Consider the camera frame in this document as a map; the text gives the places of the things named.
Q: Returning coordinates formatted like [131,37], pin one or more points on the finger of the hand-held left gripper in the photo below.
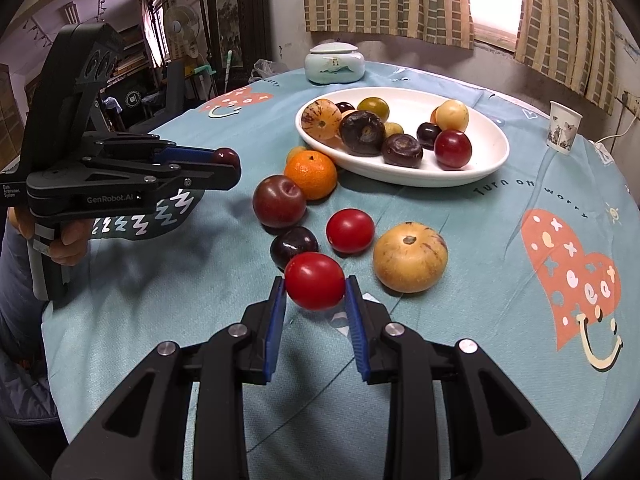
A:
[185,156]
[215,177]

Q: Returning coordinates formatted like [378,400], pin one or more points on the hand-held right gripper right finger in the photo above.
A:
[356,330]

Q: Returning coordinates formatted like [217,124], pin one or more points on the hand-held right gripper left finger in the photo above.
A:
[275,330]

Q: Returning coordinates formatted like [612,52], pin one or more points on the small dark red plum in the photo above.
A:
[226,156]

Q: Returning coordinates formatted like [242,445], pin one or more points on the red tomato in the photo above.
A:
[350,230]
[315,280]

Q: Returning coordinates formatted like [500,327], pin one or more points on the large dark purple mangosteen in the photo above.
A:
[362,132]

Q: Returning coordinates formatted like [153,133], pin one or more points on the white oval plate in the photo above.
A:
[450,176]

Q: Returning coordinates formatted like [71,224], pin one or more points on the person's left hand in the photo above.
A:
[72,245]

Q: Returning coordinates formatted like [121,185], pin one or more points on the reddish purple plum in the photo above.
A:
[279,202]

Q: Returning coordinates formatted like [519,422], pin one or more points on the green plastic stool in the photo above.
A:
[202,75]

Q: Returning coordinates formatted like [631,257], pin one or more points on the tiny orange kumquat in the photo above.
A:
[295,154]

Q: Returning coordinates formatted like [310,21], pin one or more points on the dark purple plum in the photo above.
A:
[427,135]
[294,246]

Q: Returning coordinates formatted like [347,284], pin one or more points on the yellow striped passion fruit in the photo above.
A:
[410,257]
[320,119]

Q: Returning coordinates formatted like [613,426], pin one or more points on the large orange tangerine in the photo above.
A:
[311,175]

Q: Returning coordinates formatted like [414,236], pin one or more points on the clear plastic bag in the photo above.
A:
[267,70]

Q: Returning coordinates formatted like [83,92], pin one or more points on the white standing fan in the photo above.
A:
[181,27]

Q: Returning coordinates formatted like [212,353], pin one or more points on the light blue printed tablecloth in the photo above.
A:
[475,270]

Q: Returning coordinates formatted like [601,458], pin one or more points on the dark framed painting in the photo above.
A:
[227,15]

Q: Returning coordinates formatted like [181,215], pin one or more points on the person's blue quilted jacket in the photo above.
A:
[20,350]

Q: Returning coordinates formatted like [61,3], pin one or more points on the pale green lidded ceramic jar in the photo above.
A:
[334,65]

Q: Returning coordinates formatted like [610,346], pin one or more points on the greenish yellow round fruit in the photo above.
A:
[373,106]

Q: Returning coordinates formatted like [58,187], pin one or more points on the small yellow round fruit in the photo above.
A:
[393,129]

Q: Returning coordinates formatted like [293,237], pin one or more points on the small dark purple mangosteen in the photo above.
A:
[402,150]

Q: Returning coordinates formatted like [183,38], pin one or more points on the shiny red plum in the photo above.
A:
[452,149]

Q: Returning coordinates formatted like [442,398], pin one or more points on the small orange tangerine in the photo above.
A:
[434,114]

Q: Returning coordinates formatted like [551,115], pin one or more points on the pale yellow round fruit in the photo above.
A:
[452,115]

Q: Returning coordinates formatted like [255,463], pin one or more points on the wide checked beige curtain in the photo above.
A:
[390,0]

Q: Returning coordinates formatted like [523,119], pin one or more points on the white printed paper cup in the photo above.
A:
[564,127]

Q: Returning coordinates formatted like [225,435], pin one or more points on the bright window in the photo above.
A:
[497,0]

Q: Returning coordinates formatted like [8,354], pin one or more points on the narrow checked beige curtain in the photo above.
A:
[570,30]

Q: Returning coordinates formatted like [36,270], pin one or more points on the white wall power strip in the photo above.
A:
[630,102]

